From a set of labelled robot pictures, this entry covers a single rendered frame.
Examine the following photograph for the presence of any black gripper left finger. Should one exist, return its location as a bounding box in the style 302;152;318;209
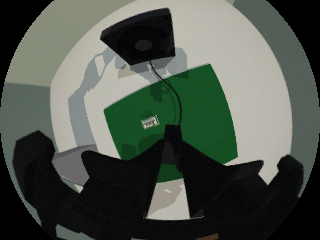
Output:
81;139;165;219

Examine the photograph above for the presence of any black cable with plug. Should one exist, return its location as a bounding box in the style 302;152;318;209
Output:
153;71;183;172

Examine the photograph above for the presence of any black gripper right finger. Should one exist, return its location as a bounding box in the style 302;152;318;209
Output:
180;140;264;219

